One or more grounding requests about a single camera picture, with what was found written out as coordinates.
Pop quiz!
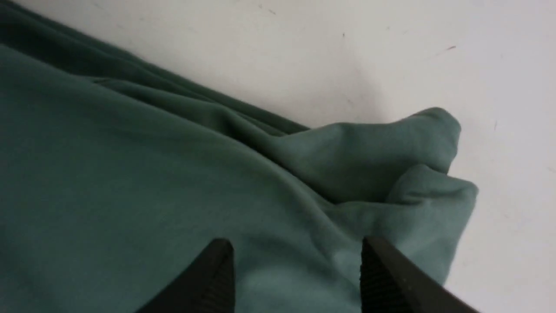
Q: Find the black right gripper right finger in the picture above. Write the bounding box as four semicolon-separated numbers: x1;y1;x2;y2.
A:
360;236;476;313

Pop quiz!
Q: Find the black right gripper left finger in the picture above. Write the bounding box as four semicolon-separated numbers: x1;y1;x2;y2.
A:
138;238;236;313

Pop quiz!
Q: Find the green long-sleeve top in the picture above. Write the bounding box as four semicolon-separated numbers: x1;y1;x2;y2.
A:
0;0;478;313

